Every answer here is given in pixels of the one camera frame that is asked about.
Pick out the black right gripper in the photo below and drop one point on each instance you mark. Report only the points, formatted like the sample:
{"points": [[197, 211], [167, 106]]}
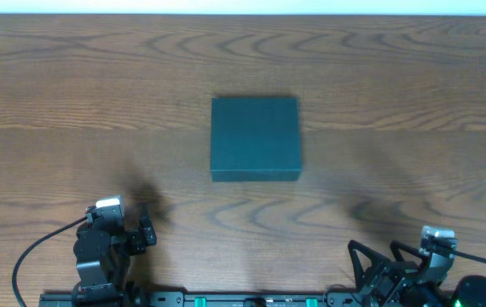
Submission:
{"points": [[387, 270]]}

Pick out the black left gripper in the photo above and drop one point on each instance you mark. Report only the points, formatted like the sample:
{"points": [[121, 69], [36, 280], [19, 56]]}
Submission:
{"points": [[141, 238]]}

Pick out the dark green box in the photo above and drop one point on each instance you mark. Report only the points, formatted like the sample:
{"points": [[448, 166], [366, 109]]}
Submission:
{"points": [[255, 139]]}

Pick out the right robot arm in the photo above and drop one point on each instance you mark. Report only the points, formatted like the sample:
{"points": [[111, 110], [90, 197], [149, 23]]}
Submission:
{"points": [[470, 290]]}

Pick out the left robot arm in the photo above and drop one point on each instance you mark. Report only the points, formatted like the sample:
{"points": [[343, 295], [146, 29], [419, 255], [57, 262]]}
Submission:
{"points": [[103, 251]]}

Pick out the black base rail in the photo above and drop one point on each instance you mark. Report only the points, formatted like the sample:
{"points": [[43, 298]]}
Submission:
{"points": [[179, 299]]}

